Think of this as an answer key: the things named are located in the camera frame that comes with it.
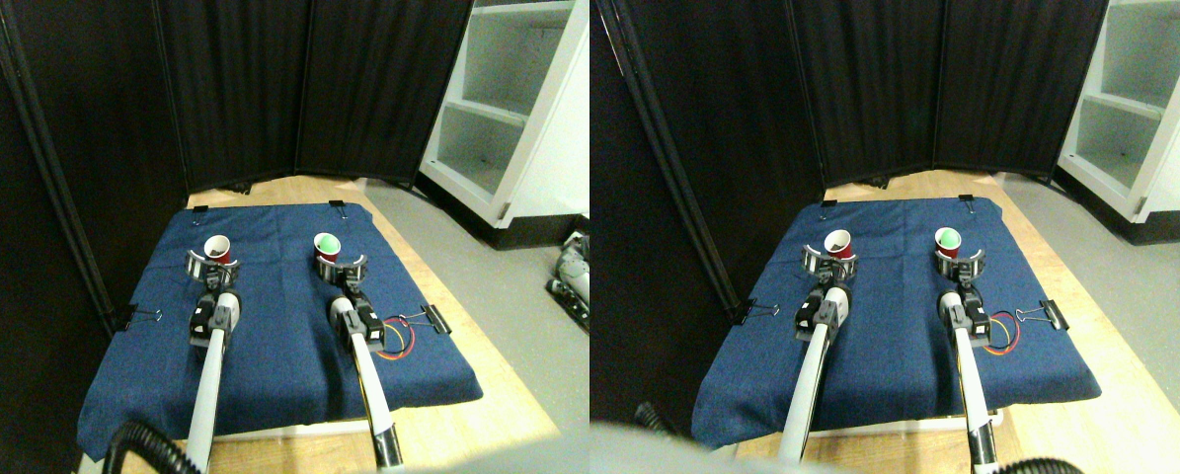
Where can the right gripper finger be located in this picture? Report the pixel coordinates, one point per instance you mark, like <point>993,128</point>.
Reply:
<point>942,262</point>
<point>321,268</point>
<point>359,272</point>
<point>979,266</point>

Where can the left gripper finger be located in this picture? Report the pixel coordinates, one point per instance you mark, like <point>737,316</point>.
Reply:
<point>811,259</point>
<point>848,267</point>
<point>233,271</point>
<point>196,263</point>

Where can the red cup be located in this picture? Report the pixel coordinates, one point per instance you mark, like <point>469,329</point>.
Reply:
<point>950,252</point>
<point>839,242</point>
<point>217,247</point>
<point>331,257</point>

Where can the green ball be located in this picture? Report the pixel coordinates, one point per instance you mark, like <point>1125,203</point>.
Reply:
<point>949,237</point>
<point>327,243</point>

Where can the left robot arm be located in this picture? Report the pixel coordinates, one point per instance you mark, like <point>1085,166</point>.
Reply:
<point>815,385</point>
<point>212,385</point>

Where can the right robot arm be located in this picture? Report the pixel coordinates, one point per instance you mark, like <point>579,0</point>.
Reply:
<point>973,385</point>
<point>367,385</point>

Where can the dark blue cloth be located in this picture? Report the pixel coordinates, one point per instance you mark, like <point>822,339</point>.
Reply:
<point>896,375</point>
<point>283,375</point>

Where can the white board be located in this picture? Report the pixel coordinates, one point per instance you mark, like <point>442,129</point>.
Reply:
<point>293,431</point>

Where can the black curtain stand pole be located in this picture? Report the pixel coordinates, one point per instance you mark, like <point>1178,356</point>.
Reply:
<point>677,168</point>
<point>54,168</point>

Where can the grey and black machine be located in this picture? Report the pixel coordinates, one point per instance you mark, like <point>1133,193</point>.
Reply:
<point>575,272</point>

